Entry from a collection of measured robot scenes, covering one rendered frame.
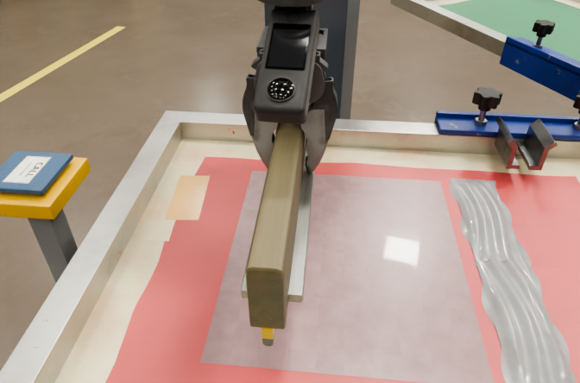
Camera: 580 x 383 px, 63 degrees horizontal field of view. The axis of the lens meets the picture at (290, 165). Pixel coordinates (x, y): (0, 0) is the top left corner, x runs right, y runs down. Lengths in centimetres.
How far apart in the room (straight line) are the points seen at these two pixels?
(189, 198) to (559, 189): 57
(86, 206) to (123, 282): 174
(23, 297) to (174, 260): 145
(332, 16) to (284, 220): 69
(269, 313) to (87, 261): 28
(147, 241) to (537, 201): 57
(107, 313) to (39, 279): 149
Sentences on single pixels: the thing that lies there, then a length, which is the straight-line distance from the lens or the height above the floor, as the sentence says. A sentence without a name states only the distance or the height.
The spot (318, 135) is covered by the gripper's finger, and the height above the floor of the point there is 114.
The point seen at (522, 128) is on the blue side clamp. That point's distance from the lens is 88.
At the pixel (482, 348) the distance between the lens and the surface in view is 58.
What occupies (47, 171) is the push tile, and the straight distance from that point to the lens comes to 83.
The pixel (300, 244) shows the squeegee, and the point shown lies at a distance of 47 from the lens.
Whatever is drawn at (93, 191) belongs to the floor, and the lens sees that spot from 243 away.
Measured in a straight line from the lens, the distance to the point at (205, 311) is 58.
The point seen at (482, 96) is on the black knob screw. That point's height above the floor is 106.
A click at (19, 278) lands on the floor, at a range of 213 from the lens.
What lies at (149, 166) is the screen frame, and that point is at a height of 99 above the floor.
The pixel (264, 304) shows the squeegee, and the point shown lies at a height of 110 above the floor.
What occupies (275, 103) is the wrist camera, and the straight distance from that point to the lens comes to 41.
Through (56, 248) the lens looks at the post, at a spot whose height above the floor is 82.
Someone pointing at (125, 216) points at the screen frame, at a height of 99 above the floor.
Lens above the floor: 141
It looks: 36 degrees down
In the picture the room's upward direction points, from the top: straight up
